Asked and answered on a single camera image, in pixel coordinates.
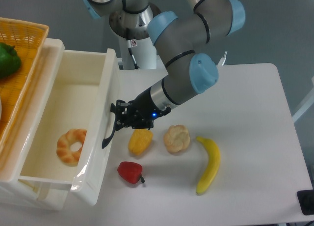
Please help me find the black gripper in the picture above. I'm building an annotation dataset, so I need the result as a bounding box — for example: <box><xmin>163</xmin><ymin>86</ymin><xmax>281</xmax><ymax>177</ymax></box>
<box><xmin>110</xmin><ymin>89</ymin><xmax>171</xmax><ymax>131</ymax></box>

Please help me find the white drawer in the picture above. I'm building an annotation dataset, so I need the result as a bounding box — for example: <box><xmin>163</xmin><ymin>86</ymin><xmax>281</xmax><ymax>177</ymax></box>
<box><xmin>19</xmin><ymin>49</ymin><xmax>120</xmax><ymax>210</ymax></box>

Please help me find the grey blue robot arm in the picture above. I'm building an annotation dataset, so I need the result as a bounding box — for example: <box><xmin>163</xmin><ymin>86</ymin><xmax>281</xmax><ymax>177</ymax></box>
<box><xmin>83</xmin><ymin>0</ymin><xmax>246</xmax><ymax>130</ymax></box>

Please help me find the white drawer cabinet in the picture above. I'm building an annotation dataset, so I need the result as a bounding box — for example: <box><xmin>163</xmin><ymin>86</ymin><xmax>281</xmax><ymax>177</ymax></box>
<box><xmin>0</xmin><ymin>38</ymin><xmax>67</xmax><ymax>210</ymax></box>

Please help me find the yellow bell pepper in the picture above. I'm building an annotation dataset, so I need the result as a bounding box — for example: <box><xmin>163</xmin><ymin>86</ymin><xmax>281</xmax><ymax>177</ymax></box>
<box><xmin>128</xmin><ymin>129</ymin><xmax>153</xmax><ymax>155</ymax></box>

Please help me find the red bell pepper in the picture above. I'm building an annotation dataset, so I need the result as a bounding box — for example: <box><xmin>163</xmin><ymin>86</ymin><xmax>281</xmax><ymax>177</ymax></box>
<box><xmin>117</xmin><ymin>161</ymin><xmax>145</xmax><ymax>184</ymax></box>

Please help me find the round knotted bread roll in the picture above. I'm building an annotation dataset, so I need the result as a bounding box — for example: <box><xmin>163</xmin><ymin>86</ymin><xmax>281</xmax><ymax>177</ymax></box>
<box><xmin>163</xmin><ymin>125</ymin><xmax>190</xmax><ymax>153</ymax></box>

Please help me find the yellow banana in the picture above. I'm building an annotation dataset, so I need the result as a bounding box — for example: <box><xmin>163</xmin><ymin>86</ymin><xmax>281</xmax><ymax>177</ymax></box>
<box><xmin>196</xmin><ymin>136</ymin><xmax>221</xmax><ymax>195</ymax></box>

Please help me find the orange woven basket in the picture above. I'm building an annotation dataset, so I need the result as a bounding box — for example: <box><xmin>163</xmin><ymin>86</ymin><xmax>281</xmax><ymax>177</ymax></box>
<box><xmin>0</xmin><ymin>17</ymin><xmax>49</xmax><ymax>150</ymax></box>

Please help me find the green bell pepper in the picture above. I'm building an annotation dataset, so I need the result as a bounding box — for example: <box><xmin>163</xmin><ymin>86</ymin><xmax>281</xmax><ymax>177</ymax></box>
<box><xmin>0</xmin><ymin>42</ymin><xmax>22</xmax><ymax>79</ymax></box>

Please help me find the black device at table edge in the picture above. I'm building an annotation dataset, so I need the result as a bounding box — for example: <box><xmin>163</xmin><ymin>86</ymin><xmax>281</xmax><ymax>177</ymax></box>
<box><xmin>297</xmin><ymin>189</ymin><xmax>314</xmax><ymax>215</ymax></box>

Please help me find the braided ring bread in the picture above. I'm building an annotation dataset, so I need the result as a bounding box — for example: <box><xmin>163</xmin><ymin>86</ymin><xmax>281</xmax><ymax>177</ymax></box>
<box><xmin>56</xmin><ymin>129</ymin><xmax>87</xmax><ymax>167</ymax></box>

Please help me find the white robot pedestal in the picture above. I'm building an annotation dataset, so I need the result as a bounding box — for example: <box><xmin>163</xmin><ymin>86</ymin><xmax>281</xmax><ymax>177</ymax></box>
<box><xmin>109</xmin><ymin>2</ymin><xmax>164</xmax><ymax>70</ymax></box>

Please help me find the black cable on pedestal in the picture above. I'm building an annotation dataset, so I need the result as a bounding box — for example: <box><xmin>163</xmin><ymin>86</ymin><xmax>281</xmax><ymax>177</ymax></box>
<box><xmin>125</xmin><ymin>28</ymin><xmax>141</xmax><ymax>70</ymax></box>

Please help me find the white frame at right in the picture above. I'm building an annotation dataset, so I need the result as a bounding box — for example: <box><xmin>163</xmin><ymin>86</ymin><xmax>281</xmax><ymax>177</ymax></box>
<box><xmin>292</xmin><ymin>77</ymin><xmax>314</xmax><ymax>123</ymax></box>

